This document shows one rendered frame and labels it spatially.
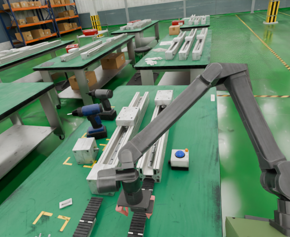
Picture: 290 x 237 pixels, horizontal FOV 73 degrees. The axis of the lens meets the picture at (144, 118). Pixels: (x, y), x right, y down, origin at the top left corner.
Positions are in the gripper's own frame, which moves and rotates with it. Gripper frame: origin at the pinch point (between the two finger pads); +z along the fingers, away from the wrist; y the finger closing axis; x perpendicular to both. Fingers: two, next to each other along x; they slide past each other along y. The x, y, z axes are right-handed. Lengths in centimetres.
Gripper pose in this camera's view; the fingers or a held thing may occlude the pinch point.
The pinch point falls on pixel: (137, 214)
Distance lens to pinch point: 76.8
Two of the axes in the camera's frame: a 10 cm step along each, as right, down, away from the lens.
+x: -1.9, 5.2, -8.3
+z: 1.1, 8.5, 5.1
